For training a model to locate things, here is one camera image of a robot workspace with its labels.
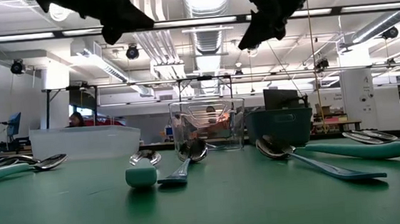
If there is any clear plastic bin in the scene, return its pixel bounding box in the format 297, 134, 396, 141
168, 96, 250, 156

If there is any blue-grey plastic bin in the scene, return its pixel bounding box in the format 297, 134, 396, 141
245, 106, 316, 151

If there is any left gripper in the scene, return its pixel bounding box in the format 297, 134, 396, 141
64, 0, 156, 49

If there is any black background table frame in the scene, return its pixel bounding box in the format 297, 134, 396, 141
41, 83, 101, 131

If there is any translucent white plastic bin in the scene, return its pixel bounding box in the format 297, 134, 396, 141
29, 121, 143, 166

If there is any blue lit monitor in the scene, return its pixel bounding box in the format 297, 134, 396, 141
6, 111, 24, 138

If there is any green table mat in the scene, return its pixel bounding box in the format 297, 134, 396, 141
0, 130, 400, 224

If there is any black overhead frame bar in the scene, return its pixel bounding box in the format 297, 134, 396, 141
0, 2, 400, 44

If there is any wide ribbed silver duct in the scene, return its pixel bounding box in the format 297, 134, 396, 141
182, 0, 239, 96

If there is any white ceiling pipe bundle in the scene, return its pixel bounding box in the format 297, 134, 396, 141
132, 28, 188, 83

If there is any person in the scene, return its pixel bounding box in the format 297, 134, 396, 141
67, 111, 87, 129
205, 105, 220, 123

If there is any smooth silver duct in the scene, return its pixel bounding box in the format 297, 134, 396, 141
348, 10, 400, 45

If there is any dark monitor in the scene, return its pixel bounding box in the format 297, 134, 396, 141
262, 86, 309, 112

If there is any black ceiling spotlight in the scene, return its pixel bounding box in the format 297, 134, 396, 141
381, 25, 400, 41
9, 58, 27, 76
125, 43, 140, 61

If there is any white ceiling light fixture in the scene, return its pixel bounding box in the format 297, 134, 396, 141
68, 34, 130, 88

